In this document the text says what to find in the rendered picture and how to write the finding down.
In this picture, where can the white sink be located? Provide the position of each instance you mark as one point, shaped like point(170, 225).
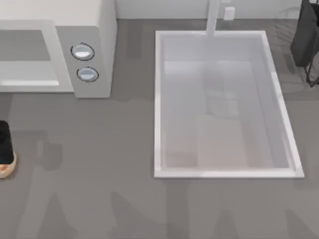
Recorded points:
point(219, 112)

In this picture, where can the small silver microwave knob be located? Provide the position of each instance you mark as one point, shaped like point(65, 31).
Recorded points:
point(87, 74)

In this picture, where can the pale microwave oven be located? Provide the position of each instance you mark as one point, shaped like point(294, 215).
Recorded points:
point(102, 35)

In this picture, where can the large silver microwave knob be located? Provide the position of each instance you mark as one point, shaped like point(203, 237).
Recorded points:
point(82, 51)

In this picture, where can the tall white tap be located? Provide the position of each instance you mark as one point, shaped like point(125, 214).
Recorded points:
point(212, 17)

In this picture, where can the tan round bread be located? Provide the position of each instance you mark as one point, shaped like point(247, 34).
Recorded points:
point(10, 168)

